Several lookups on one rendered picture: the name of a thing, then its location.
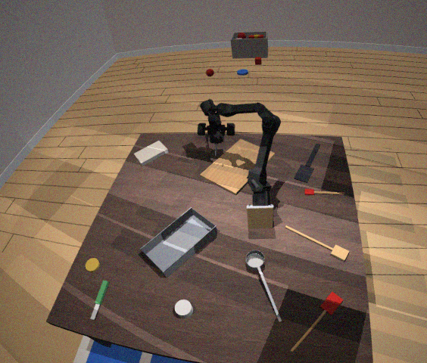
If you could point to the wooden spatula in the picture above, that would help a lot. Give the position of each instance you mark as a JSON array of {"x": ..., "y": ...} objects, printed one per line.
[{"x": 337, "y": 252}]

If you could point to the white cylinder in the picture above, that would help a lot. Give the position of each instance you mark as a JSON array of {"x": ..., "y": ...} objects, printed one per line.
[{"x": 184, "y": 309}]

